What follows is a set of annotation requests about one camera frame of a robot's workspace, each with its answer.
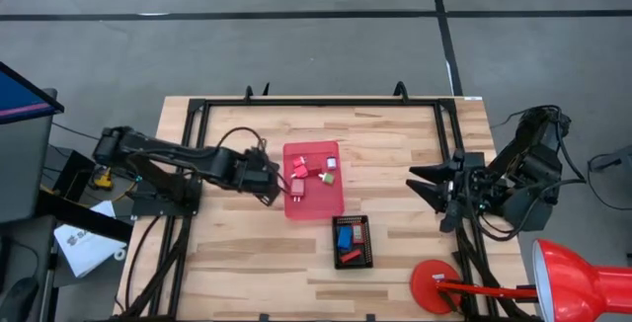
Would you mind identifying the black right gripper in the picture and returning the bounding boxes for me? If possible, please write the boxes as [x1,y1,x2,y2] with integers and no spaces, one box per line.
[405,150,495,234]

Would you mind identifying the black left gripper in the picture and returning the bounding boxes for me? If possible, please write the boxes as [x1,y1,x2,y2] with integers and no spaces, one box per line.
[230,146,293,208]

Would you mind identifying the pink-red plug adapter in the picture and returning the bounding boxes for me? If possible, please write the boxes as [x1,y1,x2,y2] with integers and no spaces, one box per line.
[289,178,306,203]

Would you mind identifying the small blue digital device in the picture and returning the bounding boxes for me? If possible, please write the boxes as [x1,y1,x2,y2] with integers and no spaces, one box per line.
[337,225,354,251]

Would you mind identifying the pink translucent plastic tray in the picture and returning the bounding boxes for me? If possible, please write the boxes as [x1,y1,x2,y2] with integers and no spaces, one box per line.
[281,139,346,221]

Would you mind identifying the red desk lamp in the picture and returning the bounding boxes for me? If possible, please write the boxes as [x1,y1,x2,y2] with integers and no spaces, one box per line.
[409,237,632,322]

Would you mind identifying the black slotted plastic basket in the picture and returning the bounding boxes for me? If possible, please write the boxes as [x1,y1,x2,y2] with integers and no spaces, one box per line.
[331,213,374,271]

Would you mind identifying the black desk beam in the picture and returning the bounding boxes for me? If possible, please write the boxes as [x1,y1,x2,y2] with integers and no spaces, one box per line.
[37,189,134,244]

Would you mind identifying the white printed paper sheet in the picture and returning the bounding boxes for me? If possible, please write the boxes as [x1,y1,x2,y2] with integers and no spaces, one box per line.
[52,200,128,280]

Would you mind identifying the grey monitor with blue screen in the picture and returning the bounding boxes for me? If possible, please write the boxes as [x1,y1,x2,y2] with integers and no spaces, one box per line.
[0,61,66,225]

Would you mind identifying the black computer mouse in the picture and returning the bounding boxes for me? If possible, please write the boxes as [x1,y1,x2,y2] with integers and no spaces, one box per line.
[0,277,40,322]

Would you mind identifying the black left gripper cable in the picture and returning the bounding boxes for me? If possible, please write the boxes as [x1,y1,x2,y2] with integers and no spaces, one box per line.
[214,125,271,158]

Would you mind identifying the black aluminium table frame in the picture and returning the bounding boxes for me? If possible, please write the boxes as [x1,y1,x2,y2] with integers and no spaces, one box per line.
[116,83,542,322]

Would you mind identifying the thin black looped floor cable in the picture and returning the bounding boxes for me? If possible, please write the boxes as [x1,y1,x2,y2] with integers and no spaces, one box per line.
[586,152,632,212]

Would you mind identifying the yellow cable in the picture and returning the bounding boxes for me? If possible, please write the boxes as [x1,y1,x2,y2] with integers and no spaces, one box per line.
[92,166,137,203]

